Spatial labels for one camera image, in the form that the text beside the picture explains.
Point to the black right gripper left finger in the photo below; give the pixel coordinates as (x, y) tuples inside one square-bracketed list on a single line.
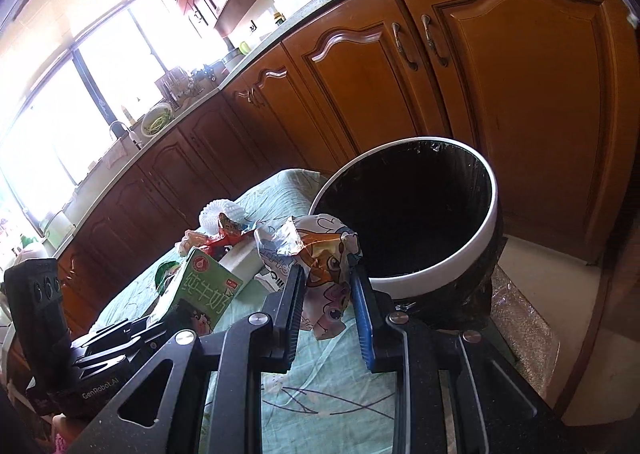
[(285, 310)]

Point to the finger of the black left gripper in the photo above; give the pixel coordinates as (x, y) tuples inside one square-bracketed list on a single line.
[(121, 333)]

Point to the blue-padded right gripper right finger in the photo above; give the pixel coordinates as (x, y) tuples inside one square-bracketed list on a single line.
[(377, 344)]

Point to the wooden lower cabinets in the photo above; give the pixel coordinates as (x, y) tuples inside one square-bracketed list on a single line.
[(547, 90)]

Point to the chrome sink faucet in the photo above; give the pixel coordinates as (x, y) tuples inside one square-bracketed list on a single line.
[(120, 130)]

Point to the light green floral cloth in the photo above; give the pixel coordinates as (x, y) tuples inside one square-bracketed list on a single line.
[(209, 390)]

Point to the bronze cabinet handle right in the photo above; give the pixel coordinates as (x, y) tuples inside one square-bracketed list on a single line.
[(430, 41)]

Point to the white plastic container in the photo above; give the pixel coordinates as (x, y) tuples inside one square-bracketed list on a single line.
[(57, 229)]

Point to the white bowl with greens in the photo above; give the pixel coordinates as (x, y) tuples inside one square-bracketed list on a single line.
[(156, 119)]

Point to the bronze cabinet handle left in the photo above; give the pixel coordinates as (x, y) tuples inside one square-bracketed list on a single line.
[(400, 47)]

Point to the white tissue paper pack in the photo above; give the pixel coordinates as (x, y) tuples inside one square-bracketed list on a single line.
[(243, 260)]

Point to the white speckled countertop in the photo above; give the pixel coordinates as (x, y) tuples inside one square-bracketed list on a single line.
[(101, 180)]

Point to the kitchen window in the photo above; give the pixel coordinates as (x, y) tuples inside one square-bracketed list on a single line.
[(59, 131)]

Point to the green milk carton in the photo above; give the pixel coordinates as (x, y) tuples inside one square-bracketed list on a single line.
[(197, 296)]

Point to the red cartoon snack wrapper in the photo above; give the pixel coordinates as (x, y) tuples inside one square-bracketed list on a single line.
[(229, 233)]

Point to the bronze cabinet handle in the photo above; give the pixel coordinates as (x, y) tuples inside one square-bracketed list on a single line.
[(430, 41), (400, 47)]

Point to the cartoon dog snack bag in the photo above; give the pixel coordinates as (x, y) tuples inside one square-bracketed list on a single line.
[(326, 249)]

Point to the person's left hand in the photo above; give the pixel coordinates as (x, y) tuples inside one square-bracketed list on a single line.
[(65, 431)]

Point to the black bin liner bag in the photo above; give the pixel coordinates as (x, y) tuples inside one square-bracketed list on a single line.
[(410, 213)]

